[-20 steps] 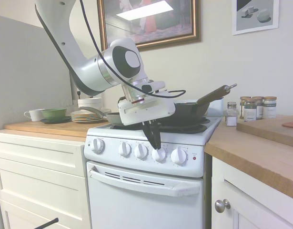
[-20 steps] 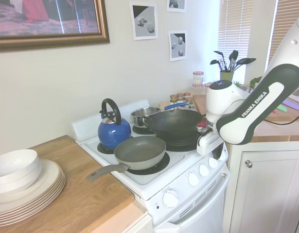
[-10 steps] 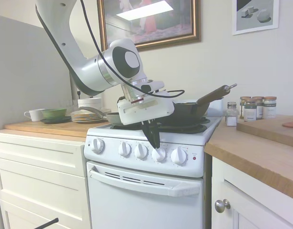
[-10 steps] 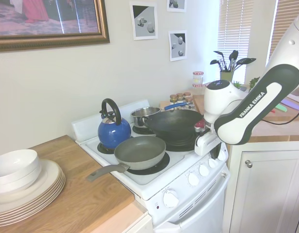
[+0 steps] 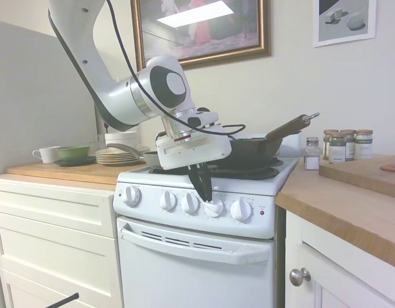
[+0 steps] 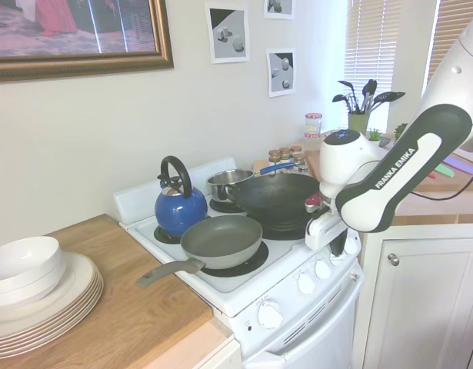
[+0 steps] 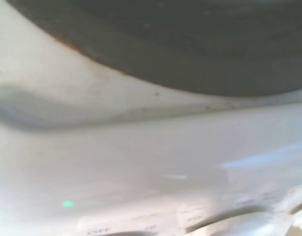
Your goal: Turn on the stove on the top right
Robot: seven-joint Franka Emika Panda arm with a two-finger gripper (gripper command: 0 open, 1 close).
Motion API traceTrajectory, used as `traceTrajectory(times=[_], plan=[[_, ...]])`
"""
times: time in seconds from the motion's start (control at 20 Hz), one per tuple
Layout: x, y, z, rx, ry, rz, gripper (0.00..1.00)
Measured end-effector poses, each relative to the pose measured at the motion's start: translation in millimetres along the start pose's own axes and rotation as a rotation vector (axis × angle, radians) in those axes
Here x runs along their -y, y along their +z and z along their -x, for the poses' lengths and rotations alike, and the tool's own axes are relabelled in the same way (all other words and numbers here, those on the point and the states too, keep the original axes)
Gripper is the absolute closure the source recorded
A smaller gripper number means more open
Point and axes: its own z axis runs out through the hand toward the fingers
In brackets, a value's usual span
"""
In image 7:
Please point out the white burner knob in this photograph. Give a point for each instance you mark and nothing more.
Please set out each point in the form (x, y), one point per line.
(234, 226)

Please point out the white kitchen stove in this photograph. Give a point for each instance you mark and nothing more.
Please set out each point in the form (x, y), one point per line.
(141, 152)

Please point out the grey cast iron skillet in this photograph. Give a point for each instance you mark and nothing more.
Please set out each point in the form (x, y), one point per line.
(190, 37)

